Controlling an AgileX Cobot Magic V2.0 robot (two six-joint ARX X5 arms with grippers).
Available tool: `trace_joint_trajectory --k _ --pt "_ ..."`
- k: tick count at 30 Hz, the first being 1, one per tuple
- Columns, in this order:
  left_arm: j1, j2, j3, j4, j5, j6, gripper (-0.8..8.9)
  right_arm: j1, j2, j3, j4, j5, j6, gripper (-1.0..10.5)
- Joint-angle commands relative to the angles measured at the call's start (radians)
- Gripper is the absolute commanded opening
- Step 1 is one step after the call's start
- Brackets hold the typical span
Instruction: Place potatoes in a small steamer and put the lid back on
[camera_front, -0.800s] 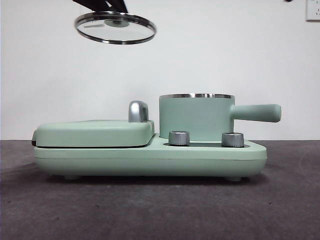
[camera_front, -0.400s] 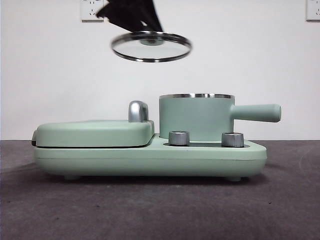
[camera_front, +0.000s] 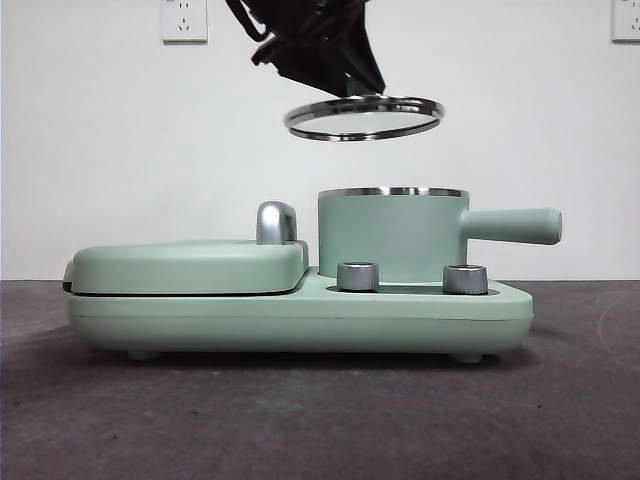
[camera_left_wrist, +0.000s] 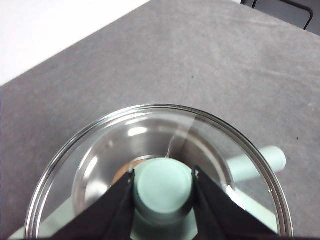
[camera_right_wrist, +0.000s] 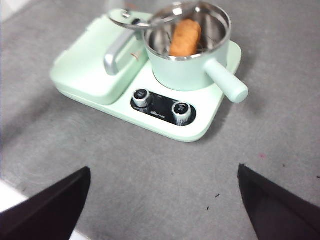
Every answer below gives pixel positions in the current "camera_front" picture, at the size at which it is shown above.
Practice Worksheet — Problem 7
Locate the green steamer pot with handle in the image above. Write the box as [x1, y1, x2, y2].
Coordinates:
[317, 185, 564, 280]

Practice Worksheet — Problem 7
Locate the mint green breakfast maker base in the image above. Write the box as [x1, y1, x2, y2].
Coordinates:
[68, 266, 535, 362]

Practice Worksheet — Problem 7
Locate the white wall socket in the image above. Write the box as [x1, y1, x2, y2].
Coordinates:
[612, 0, 640, 43]
[160, 0, 209, 44]

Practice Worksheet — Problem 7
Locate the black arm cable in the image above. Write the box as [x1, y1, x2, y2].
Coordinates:
[223, 0, 274, 44]

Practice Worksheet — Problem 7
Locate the glass pot lid green knob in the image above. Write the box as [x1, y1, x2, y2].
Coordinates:
[283, 74, 446, 144]

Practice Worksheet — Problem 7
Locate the silver control knob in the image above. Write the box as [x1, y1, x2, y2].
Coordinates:
[337, 261, 380, 291]
[442, 263, 488, 295]

